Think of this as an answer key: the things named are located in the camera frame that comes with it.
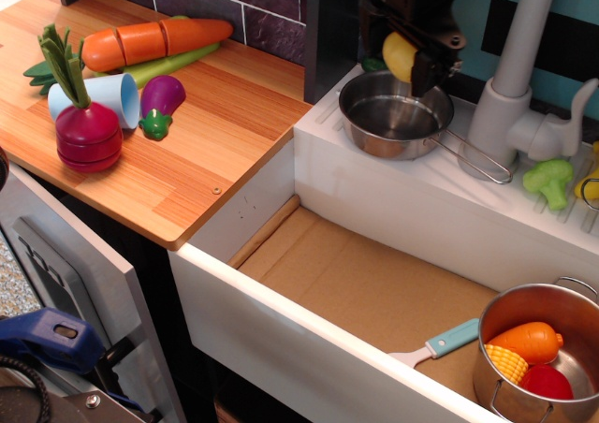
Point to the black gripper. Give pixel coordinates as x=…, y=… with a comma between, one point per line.
x=428, y=24

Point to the yellow toy potato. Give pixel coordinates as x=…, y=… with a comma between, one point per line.
x=399, y=56

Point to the green toy cucumber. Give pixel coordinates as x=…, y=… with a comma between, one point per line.
x=372, y=64

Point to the teal board black rectangle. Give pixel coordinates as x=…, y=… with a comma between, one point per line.
x=568, y=55

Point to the grey toy faucet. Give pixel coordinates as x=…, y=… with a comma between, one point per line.
x=503, y=124

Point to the white toy sink basin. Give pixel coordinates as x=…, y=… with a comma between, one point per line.
x=466, y=231

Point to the green toy broccoli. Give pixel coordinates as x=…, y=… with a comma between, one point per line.
x=549, y=179

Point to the yellow toy pepper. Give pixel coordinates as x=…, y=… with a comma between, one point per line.
x=587, y=188

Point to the purple toy eggplant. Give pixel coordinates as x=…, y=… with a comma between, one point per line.
x=160, y=98

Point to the cardboard sink liner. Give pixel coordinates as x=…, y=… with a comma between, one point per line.
x=387, y=298

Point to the light green toy celery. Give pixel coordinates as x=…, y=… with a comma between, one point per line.
x=143, y=72

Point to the large wooden toy carrot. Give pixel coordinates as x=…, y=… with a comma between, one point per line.
x=134, y=44

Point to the light blue cup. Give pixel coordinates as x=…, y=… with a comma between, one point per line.
x=116, y=92

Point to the orange plastic toy carrot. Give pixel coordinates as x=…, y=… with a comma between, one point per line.
x=537, y=342

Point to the red wooden toy radish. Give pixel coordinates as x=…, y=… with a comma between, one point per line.
x=89, y=137

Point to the yellow toy corn cob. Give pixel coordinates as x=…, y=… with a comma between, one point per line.
x=511, y=365

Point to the red toy tomato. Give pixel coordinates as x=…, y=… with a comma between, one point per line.
x=546, y=381

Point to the dark green felt leaf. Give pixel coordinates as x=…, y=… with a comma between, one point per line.
x=39, y=77

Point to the grey oven door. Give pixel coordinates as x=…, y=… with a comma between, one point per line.
x=72, y=269

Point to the blue clamp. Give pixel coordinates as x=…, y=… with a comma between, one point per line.
x=56, y=338

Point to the steel saucepan with handle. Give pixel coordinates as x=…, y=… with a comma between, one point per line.
x=383, y=119

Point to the teal handled white spatula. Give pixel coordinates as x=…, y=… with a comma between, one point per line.
x=441, y=344

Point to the steel pot with handles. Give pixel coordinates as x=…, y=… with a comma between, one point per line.
x=574, y=314

